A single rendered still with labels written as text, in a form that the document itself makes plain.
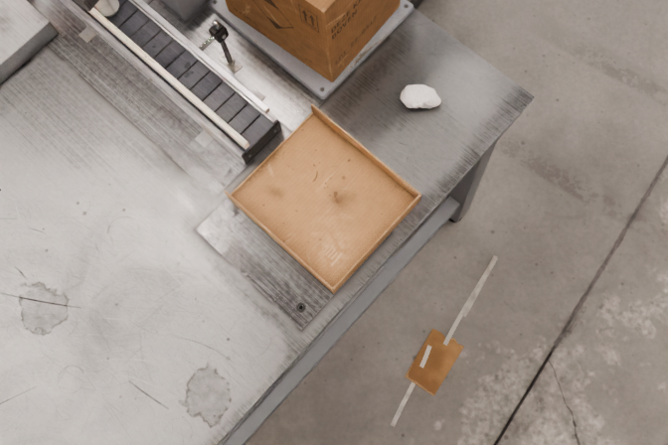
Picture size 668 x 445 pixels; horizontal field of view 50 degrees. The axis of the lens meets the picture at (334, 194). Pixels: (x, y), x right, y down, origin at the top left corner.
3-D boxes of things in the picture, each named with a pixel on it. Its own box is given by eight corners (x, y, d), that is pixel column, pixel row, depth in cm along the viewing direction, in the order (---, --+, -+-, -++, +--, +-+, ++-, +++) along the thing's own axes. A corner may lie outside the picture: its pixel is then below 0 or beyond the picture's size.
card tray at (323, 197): (227, 197, 147) (223, 191, 143) (313, 111, 152) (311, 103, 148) (333, 294, 139) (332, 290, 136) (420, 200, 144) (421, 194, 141)
